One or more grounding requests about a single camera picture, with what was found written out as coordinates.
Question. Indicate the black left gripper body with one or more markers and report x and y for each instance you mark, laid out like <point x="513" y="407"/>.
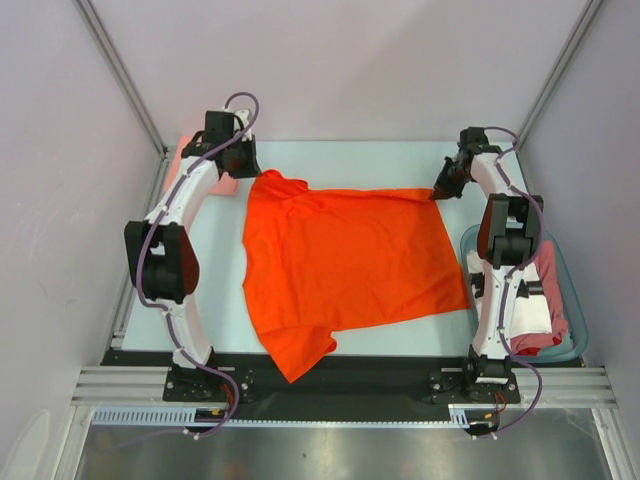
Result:
<point x="243" y="158"/>

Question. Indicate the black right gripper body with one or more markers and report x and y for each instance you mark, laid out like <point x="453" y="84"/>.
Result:
<point x="450" y="158"/>

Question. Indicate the orange polo t-shirt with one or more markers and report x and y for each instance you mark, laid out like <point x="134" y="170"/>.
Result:
<point x="324" y="261"/>

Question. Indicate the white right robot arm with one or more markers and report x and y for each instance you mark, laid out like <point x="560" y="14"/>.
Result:
<point x="509" y="239"/>

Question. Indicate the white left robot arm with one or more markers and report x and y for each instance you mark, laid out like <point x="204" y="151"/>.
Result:
<point x="162" y="262"/>

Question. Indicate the folded pink t-shirt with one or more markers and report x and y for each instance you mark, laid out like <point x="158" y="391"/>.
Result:
<point x="222" y="185"/>

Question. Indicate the pink garment in bin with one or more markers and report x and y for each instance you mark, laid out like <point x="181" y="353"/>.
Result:
<point x="530" y="345"/>

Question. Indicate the teal plastic laundry bin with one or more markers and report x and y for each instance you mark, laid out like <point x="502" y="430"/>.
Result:
<point x="575" y="341"/>

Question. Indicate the aluminium frame post left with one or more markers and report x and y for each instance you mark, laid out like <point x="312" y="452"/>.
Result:
<point x="106" y="46"/>

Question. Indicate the aluminium frame post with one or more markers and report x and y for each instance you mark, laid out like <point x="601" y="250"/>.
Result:
<point x="570" y="49"/>
<point x="106" y="46"/>

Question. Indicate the aluminium frame post right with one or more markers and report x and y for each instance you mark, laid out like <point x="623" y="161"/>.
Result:
<point x="570" y="49"/>

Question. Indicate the blue slotted cable duct right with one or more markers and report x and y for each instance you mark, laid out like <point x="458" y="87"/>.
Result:
<point x="481" y="419"/>

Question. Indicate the blue slotted cable duct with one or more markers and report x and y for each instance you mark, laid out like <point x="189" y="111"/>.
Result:
<point x="481" y="419"/>
<point x="158" y="416"/>

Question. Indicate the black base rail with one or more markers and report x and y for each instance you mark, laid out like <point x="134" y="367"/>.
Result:
<point x="360" y="389"/>

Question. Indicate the aluminium front rail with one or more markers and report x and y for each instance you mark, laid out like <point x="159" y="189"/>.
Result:
<point x="113" y="385"/>

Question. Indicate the blue slotted cable duct left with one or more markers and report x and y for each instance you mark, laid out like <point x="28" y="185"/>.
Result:
<point x="158" y="416"/>

